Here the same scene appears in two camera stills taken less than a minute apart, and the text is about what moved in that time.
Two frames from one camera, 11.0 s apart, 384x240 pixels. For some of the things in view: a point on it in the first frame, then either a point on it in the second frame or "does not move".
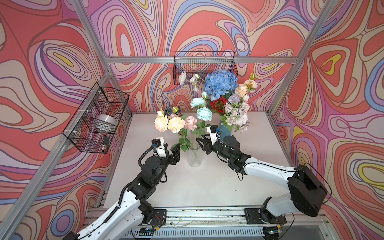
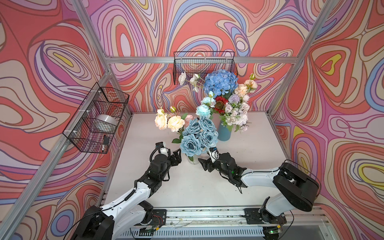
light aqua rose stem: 203,114 to 203,110
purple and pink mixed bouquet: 234,100 does not move
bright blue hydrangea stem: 219,82 does not move
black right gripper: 208,145 to 216,163
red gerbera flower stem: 219,104 does not move
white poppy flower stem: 194,80 does not move
